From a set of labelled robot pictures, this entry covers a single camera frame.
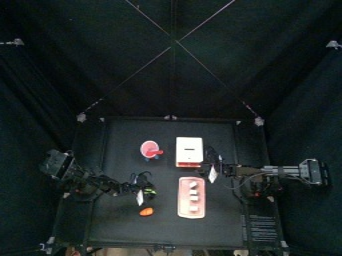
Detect red drawer front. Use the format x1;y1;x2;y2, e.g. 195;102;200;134
175;161;201;169

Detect white tag on left gripper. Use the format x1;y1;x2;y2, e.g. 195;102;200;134
134;189;145;207

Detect white tag on gripper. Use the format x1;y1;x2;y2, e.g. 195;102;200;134
207;165;219;184
134;189;145;207

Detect white tag on right gripper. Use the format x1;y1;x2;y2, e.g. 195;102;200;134
207;165;219;184

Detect pink rectangular tray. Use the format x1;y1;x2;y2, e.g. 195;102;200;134
176;176;207;220

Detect white text label sticker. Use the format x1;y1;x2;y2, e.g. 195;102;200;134
245;213;280;245

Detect black cloth backdrop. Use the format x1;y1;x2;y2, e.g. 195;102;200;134
0;0;342;256

